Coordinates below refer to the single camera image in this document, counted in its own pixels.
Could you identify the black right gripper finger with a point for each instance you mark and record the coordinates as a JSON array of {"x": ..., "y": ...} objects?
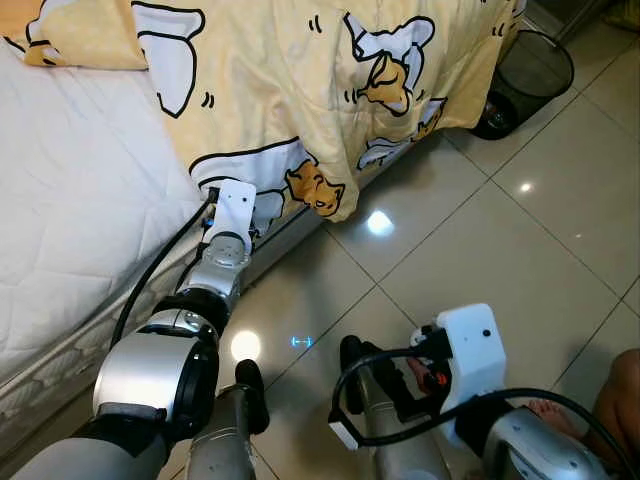
[
  {"x": 405, "y": 405},
  {"x": 392, "y": 365}
]

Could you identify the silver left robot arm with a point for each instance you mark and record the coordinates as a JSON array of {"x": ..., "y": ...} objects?
[{"x": 150, "y": 370}]

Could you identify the grey right robot leg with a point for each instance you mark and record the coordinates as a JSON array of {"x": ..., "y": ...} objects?
[{"x": 395, "y": 450}]

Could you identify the person bare foot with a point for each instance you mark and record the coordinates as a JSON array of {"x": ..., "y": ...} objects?
[{"x": 552, "y": 418}]

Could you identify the yellow cartoon print blanket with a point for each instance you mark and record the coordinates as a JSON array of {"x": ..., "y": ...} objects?
[{"x": 300, "y": 80}]

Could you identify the white quilted mattress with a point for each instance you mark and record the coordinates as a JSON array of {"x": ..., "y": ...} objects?
[{"x": 80, "y": 200}]

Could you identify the person bare leg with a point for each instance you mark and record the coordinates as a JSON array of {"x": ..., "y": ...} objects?
[{"x": 620, "y": 410}]

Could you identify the black mesh waste bin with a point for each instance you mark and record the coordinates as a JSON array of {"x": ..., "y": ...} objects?
[{"x": 530, "y": 75}]

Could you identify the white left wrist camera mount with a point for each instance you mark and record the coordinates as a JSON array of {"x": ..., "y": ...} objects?
[{"x": 232, "y": 210}]

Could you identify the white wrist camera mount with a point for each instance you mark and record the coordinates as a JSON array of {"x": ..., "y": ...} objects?
[
  {"x": 472, "y": 350},
  {"x": 232, "y": 210}
]

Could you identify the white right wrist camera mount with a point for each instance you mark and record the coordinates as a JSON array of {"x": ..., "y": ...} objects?
[{"x": 472, "y": 350}]

